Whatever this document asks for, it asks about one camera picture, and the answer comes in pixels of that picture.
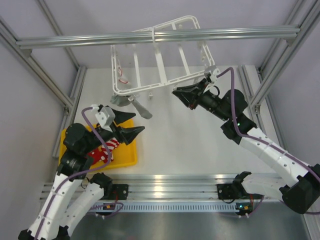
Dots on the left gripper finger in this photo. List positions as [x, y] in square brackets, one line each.
[121, 117]
[128, 135]

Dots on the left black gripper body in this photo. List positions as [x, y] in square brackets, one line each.
[106, 135]

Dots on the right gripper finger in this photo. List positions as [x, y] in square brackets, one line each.
[189, 98]
[195, 89]

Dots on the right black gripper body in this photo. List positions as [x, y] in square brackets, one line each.
[207, 100]

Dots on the red white striped sock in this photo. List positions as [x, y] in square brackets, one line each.
[112, 145]

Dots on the white clip hanger rack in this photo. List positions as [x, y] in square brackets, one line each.
[149, 66]

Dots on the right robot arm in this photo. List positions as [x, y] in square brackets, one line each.
[298, 185]

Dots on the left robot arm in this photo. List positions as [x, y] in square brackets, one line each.
[76, 186]

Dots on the grey sock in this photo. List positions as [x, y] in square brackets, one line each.
[125, 100]

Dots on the yellow plastic tray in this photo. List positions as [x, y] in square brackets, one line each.
[123, 156]

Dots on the red patterned sock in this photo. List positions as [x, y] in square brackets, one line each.
[97, 156]

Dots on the aluminium crossbar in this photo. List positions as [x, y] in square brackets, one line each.
[158, 36]

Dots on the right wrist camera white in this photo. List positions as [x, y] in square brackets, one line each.
[211, 73]

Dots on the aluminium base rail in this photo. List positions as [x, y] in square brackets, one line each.
[172, 187]

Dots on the perforated cable duct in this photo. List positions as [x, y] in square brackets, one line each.
[167, 207]

